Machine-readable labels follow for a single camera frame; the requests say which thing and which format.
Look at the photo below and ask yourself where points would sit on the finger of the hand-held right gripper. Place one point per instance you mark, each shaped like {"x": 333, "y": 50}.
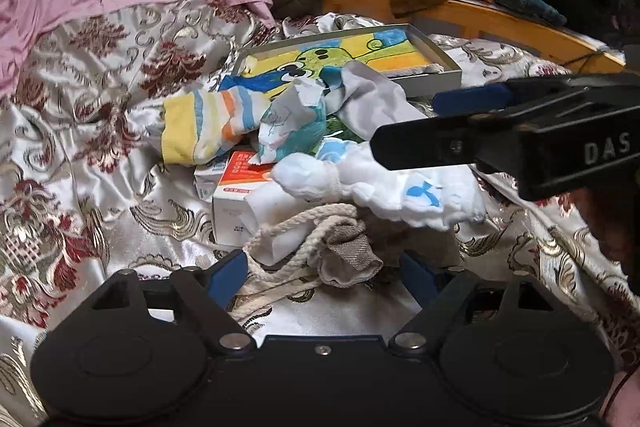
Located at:
{"x": 425, "y": 144}
{"x": 470, "y": 99}

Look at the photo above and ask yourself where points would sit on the wooden bed frame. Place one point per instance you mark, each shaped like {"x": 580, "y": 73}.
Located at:
{"x": 500, "y": 24}

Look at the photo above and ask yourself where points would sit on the white fluffy cloth blue print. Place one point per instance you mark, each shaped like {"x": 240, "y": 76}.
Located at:
{"x": 400, "y": 194}

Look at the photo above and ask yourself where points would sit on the plain white box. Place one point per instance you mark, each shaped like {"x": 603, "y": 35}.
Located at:
{"x": 235, "y": 217}

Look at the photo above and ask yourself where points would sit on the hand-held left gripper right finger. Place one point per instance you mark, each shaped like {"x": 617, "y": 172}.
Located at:
{"x": 417, "y": 279}

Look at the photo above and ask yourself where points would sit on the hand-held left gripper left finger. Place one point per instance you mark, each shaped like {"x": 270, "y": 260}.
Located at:
{"x": 227, "y": 279}

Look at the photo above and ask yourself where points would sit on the floral satin blanket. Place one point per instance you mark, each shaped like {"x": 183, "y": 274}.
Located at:
{"x": 75, "y": 147}

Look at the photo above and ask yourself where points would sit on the white orange medicine box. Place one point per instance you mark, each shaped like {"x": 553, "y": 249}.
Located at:
{"x": 235, "y": 172}

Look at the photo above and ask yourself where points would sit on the striped sock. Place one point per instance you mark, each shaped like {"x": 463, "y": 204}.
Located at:
{"x": 210, "y": 127}

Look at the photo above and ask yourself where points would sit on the white blue-print packet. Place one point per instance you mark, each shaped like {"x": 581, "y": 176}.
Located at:
{"x": 292, "y": 127}

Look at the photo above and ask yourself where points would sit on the grey box with colourful drawing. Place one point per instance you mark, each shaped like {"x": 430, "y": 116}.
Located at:
{"x": 350, "y": 54}

